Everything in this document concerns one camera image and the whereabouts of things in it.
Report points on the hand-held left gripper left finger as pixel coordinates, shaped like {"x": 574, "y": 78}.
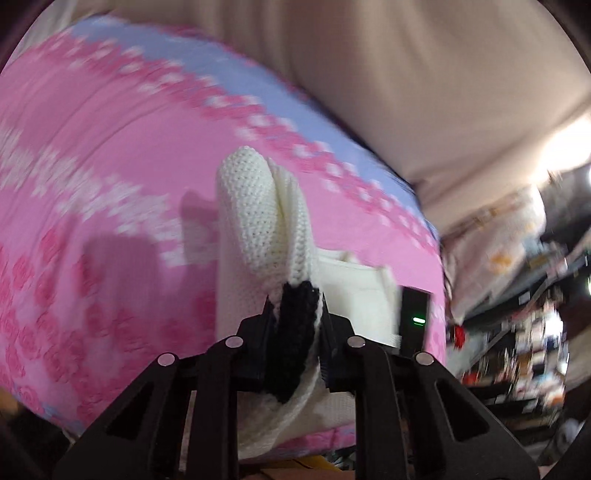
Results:
{"x": 254, "y": 350}

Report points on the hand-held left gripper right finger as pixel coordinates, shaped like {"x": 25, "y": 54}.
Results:
{"x": 337, "y": 360}

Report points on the cluttered shelf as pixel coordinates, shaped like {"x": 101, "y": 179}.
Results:
{"x": 535, "y": 341}

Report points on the pink floral bed sheet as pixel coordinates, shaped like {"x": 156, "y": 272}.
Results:
{"x": 115, "y": 184}

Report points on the white printed pillow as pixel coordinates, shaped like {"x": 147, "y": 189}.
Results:
{"x": 494, "y": 249}

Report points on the white red navy knit sweater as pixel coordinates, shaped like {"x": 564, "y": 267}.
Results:
{"x": 249, "y": 207}

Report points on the beige draped cloth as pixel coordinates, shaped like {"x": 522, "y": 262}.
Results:
{"x": 415, "y": 83}

